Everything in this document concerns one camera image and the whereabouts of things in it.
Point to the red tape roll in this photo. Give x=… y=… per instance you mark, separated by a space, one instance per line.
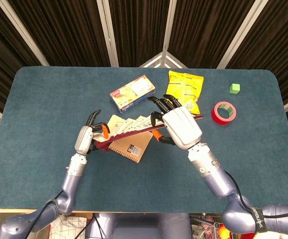
x=218 y=118

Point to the yellow snack box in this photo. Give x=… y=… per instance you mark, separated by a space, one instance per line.
x=132 y=93

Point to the blue felt table mat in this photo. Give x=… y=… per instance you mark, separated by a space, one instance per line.
x=34 y=112

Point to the yellow spiral notebook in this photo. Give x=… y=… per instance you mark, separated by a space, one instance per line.
x=133 y=147

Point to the white checkered cloth bag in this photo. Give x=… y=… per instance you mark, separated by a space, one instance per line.
x=66 y=229

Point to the right robot hand orange thumb tip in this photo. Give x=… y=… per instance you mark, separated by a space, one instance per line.
x=183 y=127

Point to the white triangular frame foot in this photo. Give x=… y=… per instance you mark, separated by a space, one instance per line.
x=164 y=56

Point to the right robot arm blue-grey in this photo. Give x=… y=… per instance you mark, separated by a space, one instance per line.
x=216 y=179

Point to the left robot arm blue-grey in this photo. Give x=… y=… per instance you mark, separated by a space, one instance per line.
x=70 y=184

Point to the yellow snack bag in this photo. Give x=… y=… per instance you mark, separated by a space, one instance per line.
x=183 y=84

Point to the white red folding fan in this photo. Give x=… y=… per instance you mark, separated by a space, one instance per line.
x=133 y=125

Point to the blue-grey robot torso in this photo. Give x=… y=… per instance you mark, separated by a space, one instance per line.
x=138 y=226

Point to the green cube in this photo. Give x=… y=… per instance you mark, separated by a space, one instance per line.
x=234 y=89

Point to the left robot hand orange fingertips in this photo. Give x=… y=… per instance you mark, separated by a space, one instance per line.
x=84 y=139

